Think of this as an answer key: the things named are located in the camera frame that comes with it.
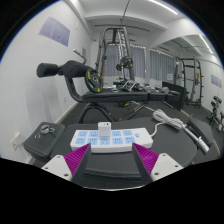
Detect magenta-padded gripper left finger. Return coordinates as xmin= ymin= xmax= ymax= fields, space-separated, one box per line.
xmin=41 ymin=143 xmax=92 ymax=184

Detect small white charger block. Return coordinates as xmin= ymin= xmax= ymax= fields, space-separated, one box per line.
xmin=97 ymin=121 xmax=113 ymax=138

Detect pale purple wall posters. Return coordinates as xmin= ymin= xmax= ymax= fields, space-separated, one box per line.
xmin=210 ymin=73 xmax=223 ymax=90

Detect grey window curtain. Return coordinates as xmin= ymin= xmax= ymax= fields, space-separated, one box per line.
xmin=149 ymin=49 xmax=176 ymax=81
xmin=103 ymin=44 xmax=146 ymax=80

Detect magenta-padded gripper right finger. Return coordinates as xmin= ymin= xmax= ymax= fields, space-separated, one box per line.
xmin=131 ymin=142 xmax=184 ymax=184

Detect black bench pad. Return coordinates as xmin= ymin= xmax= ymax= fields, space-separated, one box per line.
xmin=185 ymin=115 xmax=215 ymax=148

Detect long ceiling light strip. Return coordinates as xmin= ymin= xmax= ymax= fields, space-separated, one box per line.
xmin=199 ymin=34 xmax=214 ymax=55
xmin=148 ymin=0 xmax=180 ymax=16

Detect grey cable crossover machine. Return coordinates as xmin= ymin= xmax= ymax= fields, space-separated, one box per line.
xmin=95 ymin=26 xmax=137 ymax=90

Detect white power strip blue sockets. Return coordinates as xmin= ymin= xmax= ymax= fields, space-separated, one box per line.
xmin=69 ymin=127 xmax=154 ymax=154

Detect silver barbell bar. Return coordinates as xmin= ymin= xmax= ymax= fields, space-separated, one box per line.
xmin=181 ymin=124 xmax=211 ymax=155

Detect black power rack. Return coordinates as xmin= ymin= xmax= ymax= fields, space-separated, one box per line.
xmin=174 ymin=56 xmax=205 ymax=110

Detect white coiled power strip cable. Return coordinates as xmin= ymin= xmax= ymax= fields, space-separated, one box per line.
xmin=149 ymin=109 xmax=186 ymax=138

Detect black dumbbell stand equipment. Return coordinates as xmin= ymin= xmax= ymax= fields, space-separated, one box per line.
xmin=206 ymin=95 xmax=224 ymax=133

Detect purple wall poster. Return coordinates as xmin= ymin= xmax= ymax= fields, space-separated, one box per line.
xmin=38 ymin=15 xmax=71 ymax=48

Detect black upright panel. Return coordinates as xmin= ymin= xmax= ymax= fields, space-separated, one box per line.
xmin=162 ymin=81 xmax=187 ymax=111

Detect black weight bench with rollers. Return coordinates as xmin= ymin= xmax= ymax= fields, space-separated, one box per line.
xmin=36 ymin=59 xmax=182 ymax=123

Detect silver carabiner clips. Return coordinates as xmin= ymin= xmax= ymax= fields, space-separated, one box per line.
xmin=34 ymin=122 xmax=56 ymax=140

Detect group of dumbbells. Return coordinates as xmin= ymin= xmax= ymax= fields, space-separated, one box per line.
xmin=113 ymin=79 xmax=171 ymax=95

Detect small black seat pad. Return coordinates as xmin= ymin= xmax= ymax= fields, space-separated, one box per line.
xmin=23 ymin=121 xmax=67 ymax=161

